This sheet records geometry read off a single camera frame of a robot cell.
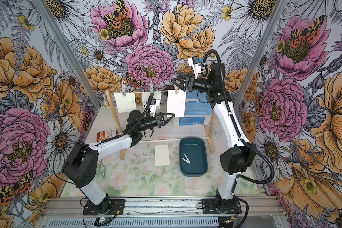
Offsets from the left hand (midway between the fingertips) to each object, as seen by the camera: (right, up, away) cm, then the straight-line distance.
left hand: (175, 118), depth 76 cm
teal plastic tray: (+14, -21, +18) cm, 31 cm away
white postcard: (-9, -24, +19) cm, 32 cm away
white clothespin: (+8, -26, +14) cm, 31 cm away
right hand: (-1, +16, -8) cm, 18 cm away
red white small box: (-49, -12, +23) cm, 56 cm away
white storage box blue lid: (+15, +5, +21) cm, 27 cm away
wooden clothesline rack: (+24, -10, +24) cm, 35 cm away
